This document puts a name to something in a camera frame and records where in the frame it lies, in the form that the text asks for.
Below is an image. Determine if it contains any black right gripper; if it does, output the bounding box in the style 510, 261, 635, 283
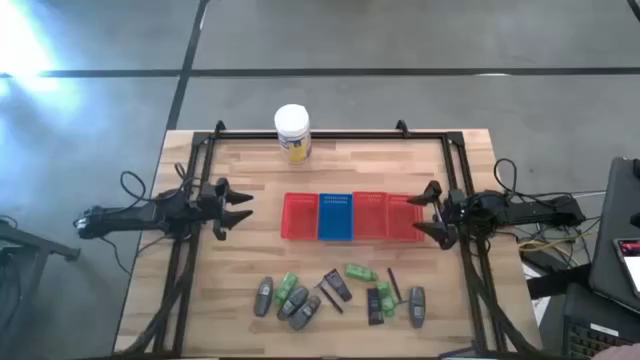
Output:
407, 180, 471, 251

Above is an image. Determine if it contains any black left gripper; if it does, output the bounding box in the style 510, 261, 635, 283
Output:
198, 177, 255, 242

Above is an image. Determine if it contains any green travel bottle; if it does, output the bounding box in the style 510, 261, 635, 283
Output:
273, 272, 300, 307
375, 281, 397, 318
344, 263, 379, 283

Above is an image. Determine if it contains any dark blue squeeze tube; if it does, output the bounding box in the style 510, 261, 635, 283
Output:
322, 268, 353, 303
366, 287, 385, 327

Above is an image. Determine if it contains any red plastic basket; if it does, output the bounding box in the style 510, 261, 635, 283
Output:
280, 192, 320, 241
385, 193, 426, 244
352, 191, 390, 241

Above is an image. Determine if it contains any white yellow wipes canister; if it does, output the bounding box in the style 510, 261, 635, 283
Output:
273, 103, 313, 165

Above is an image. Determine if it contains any blue plastic basket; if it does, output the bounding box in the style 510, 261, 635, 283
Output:
317, 192, 355, 242

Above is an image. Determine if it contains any black laptop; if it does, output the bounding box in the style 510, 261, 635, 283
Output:
588, 156, 640, 315

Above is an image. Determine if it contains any black keyboard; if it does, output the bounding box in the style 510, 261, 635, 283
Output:
562, 283, 640, 360

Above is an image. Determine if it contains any grey side table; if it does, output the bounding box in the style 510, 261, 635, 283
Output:
0, 218, 81, 360

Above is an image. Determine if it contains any person's hand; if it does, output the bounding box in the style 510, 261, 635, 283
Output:
597, 343, 640, 360

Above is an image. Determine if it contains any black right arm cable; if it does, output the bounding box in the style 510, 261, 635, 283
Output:
493, 158, 519, 194

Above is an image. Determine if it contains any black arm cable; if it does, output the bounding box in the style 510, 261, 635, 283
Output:
119, 170, 151, 207
493, 158, 519, 194

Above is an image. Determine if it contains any black metal rig frame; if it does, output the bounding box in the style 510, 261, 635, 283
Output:
122, 119, 544, 359

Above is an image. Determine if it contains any yellow cable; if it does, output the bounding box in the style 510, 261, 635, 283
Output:
518, 239, 576, 254

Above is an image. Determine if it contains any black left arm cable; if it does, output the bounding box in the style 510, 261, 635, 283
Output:
119, 170, 151, 207

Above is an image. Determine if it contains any black strap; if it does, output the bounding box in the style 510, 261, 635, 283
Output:
526, 263, 592, 300

